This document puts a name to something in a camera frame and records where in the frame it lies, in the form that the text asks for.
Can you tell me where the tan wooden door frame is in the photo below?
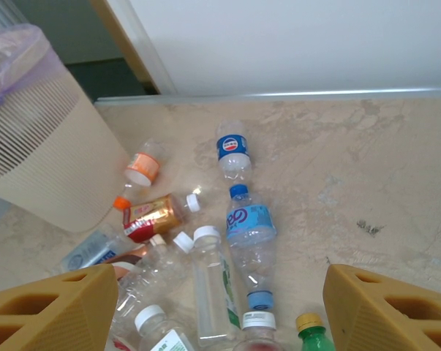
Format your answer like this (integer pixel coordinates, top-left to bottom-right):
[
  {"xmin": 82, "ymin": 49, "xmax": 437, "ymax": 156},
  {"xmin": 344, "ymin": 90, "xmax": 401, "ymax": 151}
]
[{"xmin": 90, "ymin": 0, "xmax": 161, "ymax": 94}]

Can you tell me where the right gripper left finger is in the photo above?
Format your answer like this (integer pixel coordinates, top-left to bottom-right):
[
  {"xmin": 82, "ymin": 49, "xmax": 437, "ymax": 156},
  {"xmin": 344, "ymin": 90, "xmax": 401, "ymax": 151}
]
[{"xmin": 0, "ymin": 263, "xmax": 118, "ymax": 351}]

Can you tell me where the white green label bottle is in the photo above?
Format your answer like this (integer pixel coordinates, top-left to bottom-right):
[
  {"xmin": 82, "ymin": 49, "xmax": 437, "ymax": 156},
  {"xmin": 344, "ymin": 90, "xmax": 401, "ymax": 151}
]
[{"xmin": 134, "ymin": 304, "xmax": 196, "ymax": 351}]

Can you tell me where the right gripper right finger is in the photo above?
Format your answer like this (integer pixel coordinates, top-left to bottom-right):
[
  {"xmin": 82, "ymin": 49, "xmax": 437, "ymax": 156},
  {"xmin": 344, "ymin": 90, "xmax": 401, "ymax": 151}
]
[{"xmin": 322, "ymin": 263, "xmax": 441, "ymax": 351}]

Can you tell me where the beige plastic bin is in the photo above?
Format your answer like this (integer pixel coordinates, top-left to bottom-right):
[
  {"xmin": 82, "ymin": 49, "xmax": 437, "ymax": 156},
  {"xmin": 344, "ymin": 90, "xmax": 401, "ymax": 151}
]
[{"xmin": 0, "ymin": 23, "xmax": 132, "ymax": 234}]

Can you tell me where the blue logo label bottle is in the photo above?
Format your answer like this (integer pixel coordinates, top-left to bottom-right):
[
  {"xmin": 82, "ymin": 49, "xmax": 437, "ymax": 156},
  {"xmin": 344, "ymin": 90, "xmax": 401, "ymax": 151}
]
[{"xmin": 215, "ymin": 118, "xmax": 253, "ymax": 183}]

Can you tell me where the green bottle yellow cap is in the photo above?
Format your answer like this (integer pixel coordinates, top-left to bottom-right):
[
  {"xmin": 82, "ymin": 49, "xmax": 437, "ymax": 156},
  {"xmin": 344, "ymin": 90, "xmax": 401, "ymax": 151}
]
[{"xmin": 295, "ymin": 312, "xmax": 337, "ymax": 351}]

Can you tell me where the light blue bottle cap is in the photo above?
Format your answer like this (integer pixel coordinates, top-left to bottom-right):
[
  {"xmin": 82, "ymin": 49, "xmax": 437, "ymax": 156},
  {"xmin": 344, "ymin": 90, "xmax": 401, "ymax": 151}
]
[{"xmin": 246, "ymin": 290, "xmax": 276, "ymax": 312}]

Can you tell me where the small orange label bottle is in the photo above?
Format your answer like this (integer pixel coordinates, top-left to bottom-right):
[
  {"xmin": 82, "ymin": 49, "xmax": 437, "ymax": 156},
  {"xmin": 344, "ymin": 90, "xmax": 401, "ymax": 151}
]
[{"xmin": 124, "ymin": 138, "xmax": 166, "ymax": 187}]

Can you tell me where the clear bottle green leaf label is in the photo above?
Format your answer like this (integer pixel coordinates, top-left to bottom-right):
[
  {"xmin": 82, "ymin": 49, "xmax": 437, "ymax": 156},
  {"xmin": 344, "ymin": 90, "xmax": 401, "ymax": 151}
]
[{"xmin": 192, "ymin": 225, "xmax": 242, "ymax": 348}]

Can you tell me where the aluminium table edge rail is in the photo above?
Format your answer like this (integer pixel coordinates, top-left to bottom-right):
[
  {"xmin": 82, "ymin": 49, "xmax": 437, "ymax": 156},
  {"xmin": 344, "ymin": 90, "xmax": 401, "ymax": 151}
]
[{"xmin": 94, "ymin": 84, "xmax": 441, "ymax": 107}]

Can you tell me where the grey blue label bottle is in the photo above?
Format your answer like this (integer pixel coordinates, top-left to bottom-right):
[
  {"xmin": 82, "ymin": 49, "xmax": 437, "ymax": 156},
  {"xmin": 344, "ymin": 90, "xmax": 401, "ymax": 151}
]
[{"xmin": 59, "ymin": 230, "xmax": 129, "ymax": 273}]

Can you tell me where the clear unlabelled bottle white cap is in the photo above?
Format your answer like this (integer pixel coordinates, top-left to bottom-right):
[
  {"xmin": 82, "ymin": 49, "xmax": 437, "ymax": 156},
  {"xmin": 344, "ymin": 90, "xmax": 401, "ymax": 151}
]
[{"xmin": 112, "ymin": 230, "xmax": 195, "ymax": 332}]

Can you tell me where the purple grape label bottle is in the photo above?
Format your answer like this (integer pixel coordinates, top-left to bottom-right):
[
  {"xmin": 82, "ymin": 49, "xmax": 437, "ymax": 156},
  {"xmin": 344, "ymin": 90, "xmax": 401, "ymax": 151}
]
[{"xmin": 231, "ymin": 310, "xmax": 286, "ymax": 351}]

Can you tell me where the gold red label bottle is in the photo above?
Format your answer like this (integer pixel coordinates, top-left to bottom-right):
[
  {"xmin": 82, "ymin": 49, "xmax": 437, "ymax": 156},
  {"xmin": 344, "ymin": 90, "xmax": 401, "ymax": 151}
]
[{"xmin": 122, "ymin": 193, "xmax": 202, "ymax": 244}]

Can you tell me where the light blue label water bottle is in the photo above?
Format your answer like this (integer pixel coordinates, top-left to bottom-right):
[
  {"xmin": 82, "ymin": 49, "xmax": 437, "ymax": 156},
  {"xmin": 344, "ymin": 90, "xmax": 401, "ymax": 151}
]
[{"xmin": 225, "ymin": 184, "xmax": 278, "ymax": 295}]

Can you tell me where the brown white swirl label bottle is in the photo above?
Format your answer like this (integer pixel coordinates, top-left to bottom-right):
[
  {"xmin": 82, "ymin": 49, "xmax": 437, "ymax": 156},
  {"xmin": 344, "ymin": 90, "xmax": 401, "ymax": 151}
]
[{"xmin": 106, "ymin": 233, "xmax": 168, "ymax": 282}]

